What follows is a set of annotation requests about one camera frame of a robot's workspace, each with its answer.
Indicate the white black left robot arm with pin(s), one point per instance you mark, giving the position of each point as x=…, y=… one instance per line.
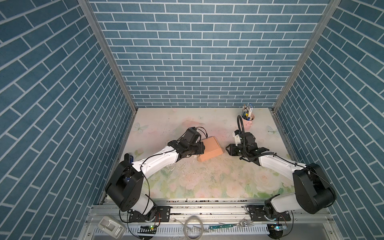
x=125, y=185

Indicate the peach cardboard paper box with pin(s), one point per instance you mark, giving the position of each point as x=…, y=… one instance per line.
x=212, y=149

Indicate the aluminium right corner post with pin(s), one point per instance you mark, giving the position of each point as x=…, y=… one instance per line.
x=318, y=30

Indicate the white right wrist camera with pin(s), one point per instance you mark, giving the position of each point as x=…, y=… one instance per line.
x=238, y=137

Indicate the pink metal pen cup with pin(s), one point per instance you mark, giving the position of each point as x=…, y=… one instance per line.
x=248, y=122

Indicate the aluminium front rail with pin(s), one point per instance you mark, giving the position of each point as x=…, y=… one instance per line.
x=232, y=211

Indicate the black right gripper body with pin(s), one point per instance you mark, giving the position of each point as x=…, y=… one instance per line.
x=238, y=150

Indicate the white labelled marker pen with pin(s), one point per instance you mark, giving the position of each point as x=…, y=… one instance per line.
x=249, y=113

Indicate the aluminium left corner post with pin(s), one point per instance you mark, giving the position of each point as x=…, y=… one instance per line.
x=92, y=20

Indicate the green handled fork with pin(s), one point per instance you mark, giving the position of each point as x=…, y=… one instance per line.
x=244, y=223

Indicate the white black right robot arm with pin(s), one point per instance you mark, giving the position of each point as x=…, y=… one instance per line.
x=313, y=191

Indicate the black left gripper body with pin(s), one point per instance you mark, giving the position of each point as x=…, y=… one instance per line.
x=196, y=148

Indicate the white plastic holder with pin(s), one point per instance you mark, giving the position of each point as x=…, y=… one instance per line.
x=112, y=227

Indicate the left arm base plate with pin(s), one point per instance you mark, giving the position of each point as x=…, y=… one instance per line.
x=158, y=214

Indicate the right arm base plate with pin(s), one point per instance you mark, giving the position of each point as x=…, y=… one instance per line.
x=260, y=213

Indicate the aluminium corner post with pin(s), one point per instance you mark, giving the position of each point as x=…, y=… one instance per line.
x=318, y=30
x=92, y=20

